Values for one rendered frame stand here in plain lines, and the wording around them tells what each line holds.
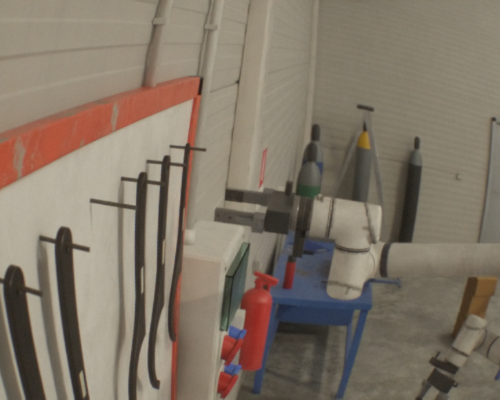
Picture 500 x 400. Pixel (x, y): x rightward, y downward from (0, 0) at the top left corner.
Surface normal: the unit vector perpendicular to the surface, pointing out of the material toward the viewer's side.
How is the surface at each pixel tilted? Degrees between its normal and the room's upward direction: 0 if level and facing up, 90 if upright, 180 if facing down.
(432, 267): 100
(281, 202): 7
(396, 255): 64
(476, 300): 90
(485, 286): 90
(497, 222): 90
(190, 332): 90
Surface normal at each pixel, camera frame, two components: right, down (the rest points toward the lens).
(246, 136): -0.12, 0.19
